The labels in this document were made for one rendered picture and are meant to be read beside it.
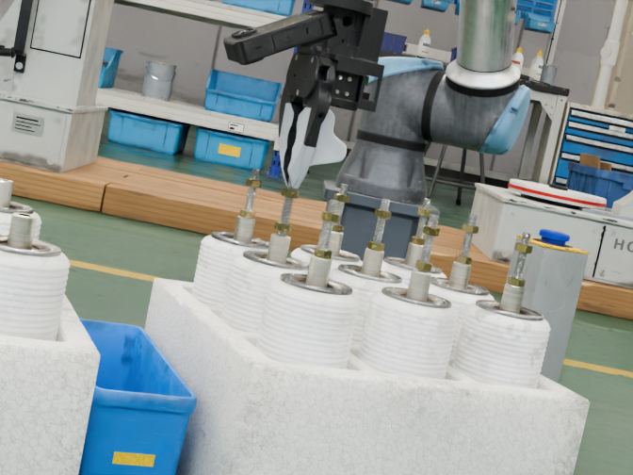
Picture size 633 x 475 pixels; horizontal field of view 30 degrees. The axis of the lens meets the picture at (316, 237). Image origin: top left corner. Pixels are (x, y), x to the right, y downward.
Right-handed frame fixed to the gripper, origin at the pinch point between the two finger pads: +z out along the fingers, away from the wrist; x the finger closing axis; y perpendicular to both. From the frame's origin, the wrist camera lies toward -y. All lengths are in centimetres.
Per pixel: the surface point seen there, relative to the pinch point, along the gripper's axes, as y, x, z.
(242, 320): -3.2, -2.7, 16.3
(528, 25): 365, 470, -73
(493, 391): 18.0, -20.6, 17.0
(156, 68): 141, 466, -5
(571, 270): 42.9, 1.2, 6.3
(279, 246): 0.1, -1.0, 7.9
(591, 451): 66, 15, 35
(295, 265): 1.8, -2.6, 9.5
